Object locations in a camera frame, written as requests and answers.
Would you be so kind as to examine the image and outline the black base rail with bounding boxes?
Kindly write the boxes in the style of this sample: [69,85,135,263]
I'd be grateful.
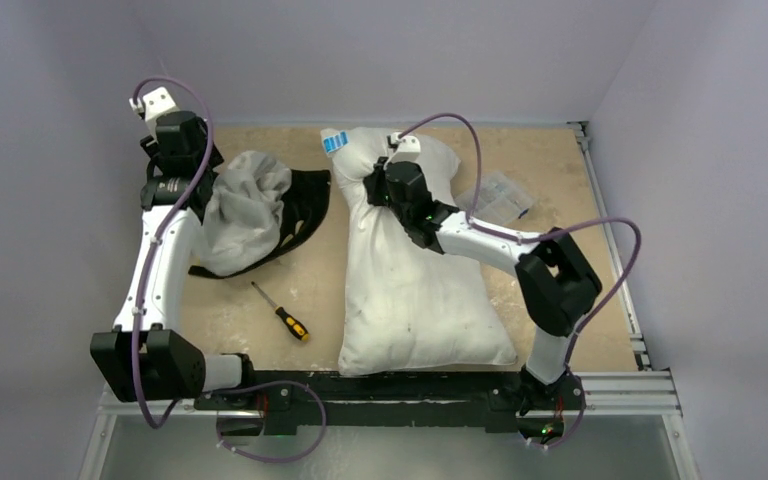
[194,370,586,436]

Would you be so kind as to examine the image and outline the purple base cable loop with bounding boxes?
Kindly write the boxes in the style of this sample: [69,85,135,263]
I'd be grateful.
[215,380,328,465]

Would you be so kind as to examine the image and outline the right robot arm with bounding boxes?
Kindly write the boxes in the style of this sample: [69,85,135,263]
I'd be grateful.
[363,157,603,407]

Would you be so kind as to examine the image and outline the white pillow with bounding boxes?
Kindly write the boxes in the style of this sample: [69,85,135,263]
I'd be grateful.
[320,127,517,377]

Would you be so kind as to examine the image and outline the black yellow screwdriver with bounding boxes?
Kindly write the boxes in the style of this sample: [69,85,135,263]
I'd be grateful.
[251,281,310,342]

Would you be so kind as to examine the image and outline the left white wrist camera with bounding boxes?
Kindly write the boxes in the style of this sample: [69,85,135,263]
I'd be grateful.
[129,87,180,138]

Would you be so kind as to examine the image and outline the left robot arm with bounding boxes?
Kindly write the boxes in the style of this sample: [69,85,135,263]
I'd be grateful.
[90,111,258,409]

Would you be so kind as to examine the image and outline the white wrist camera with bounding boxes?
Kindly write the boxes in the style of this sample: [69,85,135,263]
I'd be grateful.
[385,132,421,165]
[129,87,180,138]

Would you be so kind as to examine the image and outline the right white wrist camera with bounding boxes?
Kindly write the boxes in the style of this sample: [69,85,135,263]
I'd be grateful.
[385,132,421,165]

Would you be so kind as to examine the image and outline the clear plastic screw box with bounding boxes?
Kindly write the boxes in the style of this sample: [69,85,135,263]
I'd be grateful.
[472,171,535,226]

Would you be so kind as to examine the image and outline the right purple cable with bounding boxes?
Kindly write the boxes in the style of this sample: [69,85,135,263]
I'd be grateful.
[397,112,644,372]

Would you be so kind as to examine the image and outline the black floral pillowcase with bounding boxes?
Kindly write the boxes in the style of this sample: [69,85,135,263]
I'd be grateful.
[188,150,332,279]

